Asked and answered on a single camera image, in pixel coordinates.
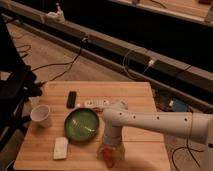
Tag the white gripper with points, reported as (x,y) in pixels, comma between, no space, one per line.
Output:
(113,141)

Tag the red pepper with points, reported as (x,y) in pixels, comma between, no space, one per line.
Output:
(108,157)

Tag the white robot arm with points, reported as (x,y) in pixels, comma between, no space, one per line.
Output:
(195,126)

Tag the green plate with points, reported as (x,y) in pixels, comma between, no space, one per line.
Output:
(81,125)

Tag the white sponge block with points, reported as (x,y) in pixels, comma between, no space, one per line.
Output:
(60,148)

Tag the black rectangular device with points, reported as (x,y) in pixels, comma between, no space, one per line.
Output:
(71,99)

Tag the white paper cup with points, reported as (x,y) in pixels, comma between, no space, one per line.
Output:
(41,116)

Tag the blue box on floor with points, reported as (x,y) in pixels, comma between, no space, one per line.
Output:
(178,106)

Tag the white object on rail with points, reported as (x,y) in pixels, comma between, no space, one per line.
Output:
(58,15)

